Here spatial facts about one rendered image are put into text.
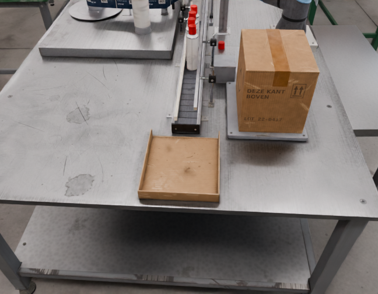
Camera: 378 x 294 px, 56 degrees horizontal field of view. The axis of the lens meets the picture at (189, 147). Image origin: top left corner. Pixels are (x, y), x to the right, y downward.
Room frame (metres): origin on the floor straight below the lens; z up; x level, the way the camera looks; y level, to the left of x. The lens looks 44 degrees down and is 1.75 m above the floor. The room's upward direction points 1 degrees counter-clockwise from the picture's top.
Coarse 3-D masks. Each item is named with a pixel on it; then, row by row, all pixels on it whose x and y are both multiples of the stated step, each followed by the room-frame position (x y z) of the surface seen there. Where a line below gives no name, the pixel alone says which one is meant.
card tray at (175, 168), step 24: (168, 144) 0.96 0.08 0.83; (192, 144) 0.95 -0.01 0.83; (216, 144) 0.95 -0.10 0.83; (144, 168) 0.82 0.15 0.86; (168, 168) 0.84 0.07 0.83; (192, 168) 0.83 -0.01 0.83; (216, 168) 0.83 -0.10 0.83; (144, 192) 0.71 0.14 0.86; (168, 192) 0.70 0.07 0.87; (192, 192) 0.70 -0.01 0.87; (216, 192) 0.72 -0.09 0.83
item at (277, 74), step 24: (240, 48) 1.25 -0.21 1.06; (264, 48) 1.14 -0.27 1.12; (288, 48) 1.14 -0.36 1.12; (240, 72) 1.15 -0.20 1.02; (264, 72) 1.00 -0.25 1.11; (288, 72) 0.99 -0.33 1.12; (312, 72) 0.99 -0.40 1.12; (240, 96) 1.07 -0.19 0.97; (264, 96) 1.00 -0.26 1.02; (288, 96) 0.99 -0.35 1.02; (312, 96) 0.99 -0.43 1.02; (240, 120) 1.00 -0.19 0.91; (264, 120) 1.00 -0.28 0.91; (288, 120) 0.99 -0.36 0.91
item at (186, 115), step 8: (200, 24) 1.85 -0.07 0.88; (184, 72) 1.37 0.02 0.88; (192, 72) 1.37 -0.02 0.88; (200, 72) 1.37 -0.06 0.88; (184, 80) 1.31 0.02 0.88; (192, 80) 1.31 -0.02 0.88; (184, 88) 1.25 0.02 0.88; (192, 88) 1.25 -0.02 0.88; (184, 96) 1.19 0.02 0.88; (192, 96) 1.19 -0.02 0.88; (184, 104) 1.14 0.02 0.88; (192, 104) 1.14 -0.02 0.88; (184, 112) 1.09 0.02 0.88; (192, 112) 1.09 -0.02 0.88; (184, 120) 1.04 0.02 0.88; (192, 120) 1.04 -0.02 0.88
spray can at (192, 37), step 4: (192, 24) 1.41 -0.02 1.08; (188, 28) 1.40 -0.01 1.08; (192, 28) 1.39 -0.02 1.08; (196, 28) 1.41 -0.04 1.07; (188, 32) 1.40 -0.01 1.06; (192, 32) 1.39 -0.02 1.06; (196, 32) 1.41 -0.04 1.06; (188, 36) 1.39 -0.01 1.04; (192, 36) 1.39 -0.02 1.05; (196, 36) 1.39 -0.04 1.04; (188, 40) 1.39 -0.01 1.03; (192, 40) 1.38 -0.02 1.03; (196, 40) 1.39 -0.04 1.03; (188, 44) 1.39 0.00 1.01; (192, 44) 1.38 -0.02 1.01; (196, 44) 1.39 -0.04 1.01; (188, 48) 1.39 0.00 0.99; (192, 48) 1.38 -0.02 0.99; (196, 48) 1.39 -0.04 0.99; (188, 52) 1.39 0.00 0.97; (192, 52) 1.38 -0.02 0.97; (196, 52) 1.39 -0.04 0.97; (188, 56) 1.39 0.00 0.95; (192, 56) 1.38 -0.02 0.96; (196, 56) 1.39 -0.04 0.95; (188, 60) 1.39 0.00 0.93; (192, 60) 1.38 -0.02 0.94; (196, 60) 1.39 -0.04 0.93; (188, 64) 1.39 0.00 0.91; (192, 64) 1.38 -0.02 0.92; (196, 64) 1.39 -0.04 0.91; (188, 68) 1.39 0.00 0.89; (192, 68) 1.38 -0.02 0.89; (196, 68) 1.39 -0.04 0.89
